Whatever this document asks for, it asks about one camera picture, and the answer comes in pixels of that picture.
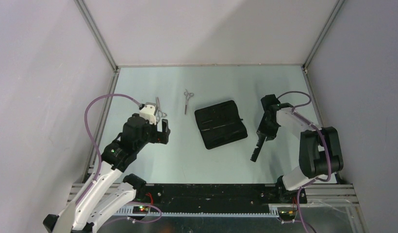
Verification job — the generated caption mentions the silver thinning scissors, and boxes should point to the silver thinning scissors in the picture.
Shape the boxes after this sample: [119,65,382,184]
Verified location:
[155,97,167,123]

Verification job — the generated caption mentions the small black comb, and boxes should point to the small black comb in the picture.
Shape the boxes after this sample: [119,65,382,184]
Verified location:
[250,136,266,162]

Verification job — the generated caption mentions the black zippered tool case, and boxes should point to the black zippered tool case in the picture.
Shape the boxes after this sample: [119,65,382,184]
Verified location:
[194,100,248,150]

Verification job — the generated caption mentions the black handled comb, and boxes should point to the black handled comb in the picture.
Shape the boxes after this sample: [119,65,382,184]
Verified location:
[200,122,244,132]

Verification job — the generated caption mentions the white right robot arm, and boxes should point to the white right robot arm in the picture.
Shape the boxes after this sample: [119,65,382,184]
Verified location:
[251,94,344,203]

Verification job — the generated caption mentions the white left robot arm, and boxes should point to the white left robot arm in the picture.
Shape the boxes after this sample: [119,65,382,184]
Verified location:
[43,114,170,233]

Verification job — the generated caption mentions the silver hair scissors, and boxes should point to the silver hair scissors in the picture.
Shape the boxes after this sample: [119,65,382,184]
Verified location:
[184,89,195,115]

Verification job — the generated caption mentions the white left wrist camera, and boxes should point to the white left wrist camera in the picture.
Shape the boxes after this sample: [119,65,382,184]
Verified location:
[139,102,158,125]

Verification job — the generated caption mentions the aluminium frame rail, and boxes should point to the aluminium frame rail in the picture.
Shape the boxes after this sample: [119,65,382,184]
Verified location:
[80,67,120,183]

